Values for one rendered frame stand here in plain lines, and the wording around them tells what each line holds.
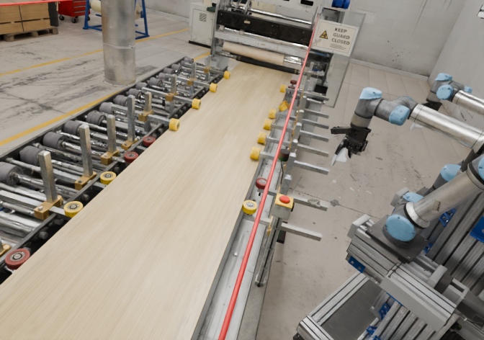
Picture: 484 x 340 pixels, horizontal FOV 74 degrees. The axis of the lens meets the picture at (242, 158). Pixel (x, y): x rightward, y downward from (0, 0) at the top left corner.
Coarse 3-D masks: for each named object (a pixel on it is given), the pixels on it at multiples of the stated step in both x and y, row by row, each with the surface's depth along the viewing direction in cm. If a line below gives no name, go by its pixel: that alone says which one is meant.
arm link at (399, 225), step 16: (480, 160) 106; (464, 176) 113; (480, 176) 106; (432, 192) 123; (448, 192) 117; (464, 192) 113; (400, 208) 133; (416, 208) 126; (432, 208) 122; (448, 208) 119; (400, 224) 129; (416, 224) 126; (400, 240) 132
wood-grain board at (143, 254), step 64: (192, 128) 240; (256, 128) 259; (128, 192) 167; (192, 192) 176; (64, 256) 128; (128, 256) 134; (192, 256) 139; (0, 320) 104; (64, 320) 108; (128, 320) 111; (192, 320) 115
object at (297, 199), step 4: (260, 192) 198; (268, 192) 197; (272, 192) 196; (276, 192) 196; (276, 196) 197; (292, 196) 196; (296, 196) 196; (296, 200) 195; (300, 200) 194; (304, 200) 194; (304, 204) 195; (308, 204) 194; (324, 204) 194; (316, 208) 194; (320, 208) 194; (324, 208) 193
